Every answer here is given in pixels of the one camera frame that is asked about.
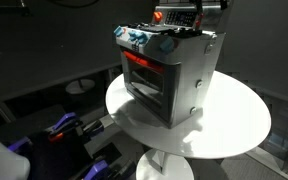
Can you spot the white rounded robot base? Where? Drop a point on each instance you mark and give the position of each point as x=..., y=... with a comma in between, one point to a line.
x=2, y=160

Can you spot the purple clamp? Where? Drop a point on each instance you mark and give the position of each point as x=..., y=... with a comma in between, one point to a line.
x=65, y=121
x=19, y=144
x=96, y=169

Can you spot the small orange stove button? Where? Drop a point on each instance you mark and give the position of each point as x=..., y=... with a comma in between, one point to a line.
x=201, y=15
x=197, y=23

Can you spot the grey toy stove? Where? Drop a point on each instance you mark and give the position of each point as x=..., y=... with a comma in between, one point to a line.
x=190, y=66

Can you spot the small round white stand base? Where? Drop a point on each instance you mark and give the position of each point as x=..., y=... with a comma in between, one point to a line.
x=80, y=86

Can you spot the black clamp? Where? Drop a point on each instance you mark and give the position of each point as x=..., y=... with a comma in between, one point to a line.
x=93, y=128

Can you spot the black burner grates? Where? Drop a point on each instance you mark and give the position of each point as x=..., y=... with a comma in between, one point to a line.
x=170, y=30

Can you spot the black stove keypad display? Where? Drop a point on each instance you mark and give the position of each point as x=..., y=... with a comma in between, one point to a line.
x=180, y=18

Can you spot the orange round stove knob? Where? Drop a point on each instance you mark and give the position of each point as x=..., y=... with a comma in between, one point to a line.
x=157, y=16

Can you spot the blue stove knob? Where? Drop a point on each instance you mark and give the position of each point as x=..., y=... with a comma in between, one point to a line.
x=134, y=35
x=166, y=44
x=143, y=38
x=118, y=31

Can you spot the round white table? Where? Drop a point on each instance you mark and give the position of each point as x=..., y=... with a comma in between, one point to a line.
x=230, y=123

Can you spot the white round table base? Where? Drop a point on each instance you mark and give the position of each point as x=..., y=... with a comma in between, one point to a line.
x=170, y=168

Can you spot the grey oven door with window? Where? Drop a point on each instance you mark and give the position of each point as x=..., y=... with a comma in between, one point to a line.
x=172, y=96

